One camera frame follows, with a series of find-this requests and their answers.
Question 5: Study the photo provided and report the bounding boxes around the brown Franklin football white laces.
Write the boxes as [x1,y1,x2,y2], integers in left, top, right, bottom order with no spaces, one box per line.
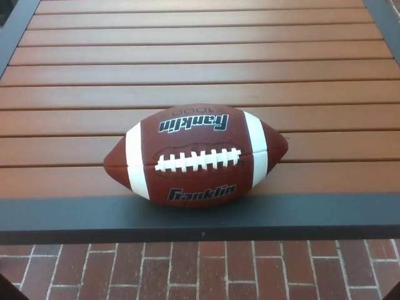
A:
[102,104,291,209]

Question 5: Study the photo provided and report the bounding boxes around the wood slat table dark frame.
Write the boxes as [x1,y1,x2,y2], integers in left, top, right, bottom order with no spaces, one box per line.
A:
[0,0,400,246]

